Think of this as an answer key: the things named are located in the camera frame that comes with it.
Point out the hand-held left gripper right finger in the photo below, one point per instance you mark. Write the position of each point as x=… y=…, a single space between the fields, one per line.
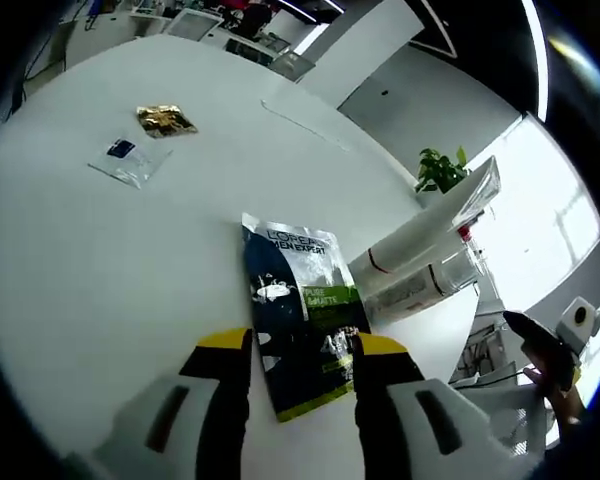
x=380 y=425

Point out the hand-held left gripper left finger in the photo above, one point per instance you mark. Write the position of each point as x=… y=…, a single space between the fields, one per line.
x=220 y=400

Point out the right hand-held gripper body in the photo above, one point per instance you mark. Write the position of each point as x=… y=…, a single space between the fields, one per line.
x=580 y=325

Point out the dark green skincare sachet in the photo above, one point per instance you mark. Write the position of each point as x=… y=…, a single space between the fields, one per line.
x=300 y=310

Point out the clear pump skincare bottle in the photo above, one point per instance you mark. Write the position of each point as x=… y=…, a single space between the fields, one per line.
x=405 y=295

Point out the tall white skincare tube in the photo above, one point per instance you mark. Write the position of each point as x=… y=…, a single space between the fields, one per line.
x=420 y=232

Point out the clear blue-square skincare sachet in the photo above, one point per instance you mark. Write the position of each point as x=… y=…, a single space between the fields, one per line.
x=130 y=157

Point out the gold foil skincare sachet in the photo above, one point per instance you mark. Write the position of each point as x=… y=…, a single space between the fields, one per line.
x=166 y=120

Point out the light grey mesh chair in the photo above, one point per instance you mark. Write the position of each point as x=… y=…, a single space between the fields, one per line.
x=505 y=415

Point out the green potted plant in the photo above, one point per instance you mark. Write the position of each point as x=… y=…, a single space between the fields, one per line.
x=440 y=170

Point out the ceiling light strip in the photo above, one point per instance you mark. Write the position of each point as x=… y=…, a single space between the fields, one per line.
x=537 y=60

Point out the dark grey office chair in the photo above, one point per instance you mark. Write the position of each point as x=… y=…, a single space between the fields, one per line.
x=292 y=62

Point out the white mesh office chair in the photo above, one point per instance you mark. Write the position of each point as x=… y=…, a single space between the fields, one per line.
x=195 y=22

